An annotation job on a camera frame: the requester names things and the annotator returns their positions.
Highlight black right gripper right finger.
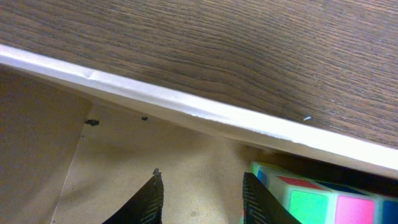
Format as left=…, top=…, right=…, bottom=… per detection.
left=242, top=172, right=300, bottom=224

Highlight pink cardboard box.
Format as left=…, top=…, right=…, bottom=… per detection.
left=1, top=45, right=397, bottom=223

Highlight colourful puzzle cube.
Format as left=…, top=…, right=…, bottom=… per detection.
left=250, top=161, right=397, bottom=224

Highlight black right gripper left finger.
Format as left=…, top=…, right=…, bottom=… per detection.
left=103, top=168, right=164, bottom=224

